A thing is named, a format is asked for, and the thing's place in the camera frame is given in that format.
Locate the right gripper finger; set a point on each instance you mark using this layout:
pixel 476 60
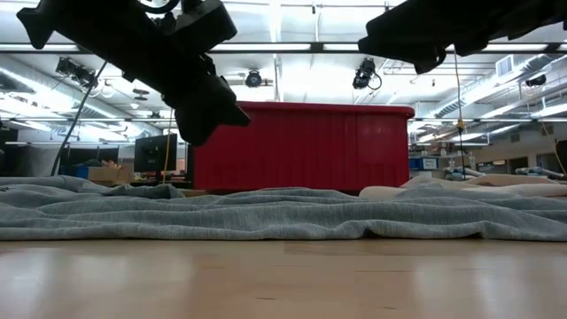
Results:
pixel 407 22
pixel 412 53

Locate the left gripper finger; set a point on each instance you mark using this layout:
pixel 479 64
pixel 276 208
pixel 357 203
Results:
pixel 197 126
pixel 226 104

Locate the grey t-shirt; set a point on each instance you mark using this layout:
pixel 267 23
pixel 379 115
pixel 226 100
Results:
pixel 266 212

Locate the red plastic laundry bin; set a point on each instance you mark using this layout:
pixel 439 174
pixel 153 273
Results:
pixel 310 146

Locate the black computer monitor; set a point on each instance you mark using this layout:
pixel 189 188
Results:
pixel 155 153

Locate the brown cardboard box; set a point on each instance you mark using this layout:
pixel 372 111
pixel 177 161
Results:
pixel 108 173

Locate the beige canvas tote bag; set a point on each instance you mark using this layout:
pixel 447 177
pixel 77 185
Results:
pixel 509 182

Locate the small round ceiling camera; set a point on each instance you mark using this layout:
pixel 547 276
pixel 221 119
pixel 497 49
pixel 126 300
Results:
pixel 253 79

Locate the black ceiling camera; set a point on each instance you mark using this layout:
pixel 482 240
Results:
pixel 365 73
pixel 75 71

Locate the black ceiling light rail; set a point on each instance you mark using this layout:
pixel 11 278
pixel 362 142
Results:
pixel 274 52

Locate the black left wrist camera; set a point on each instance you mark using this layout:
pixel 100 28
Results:
pixel 206 24

